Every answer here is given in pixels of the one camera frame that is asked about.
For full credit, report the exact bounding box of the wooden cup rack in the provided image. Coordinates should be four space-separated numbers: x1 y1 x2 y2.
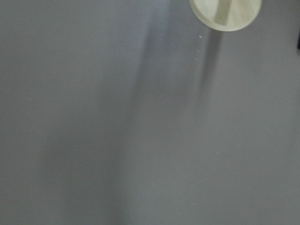
189 0 262 32

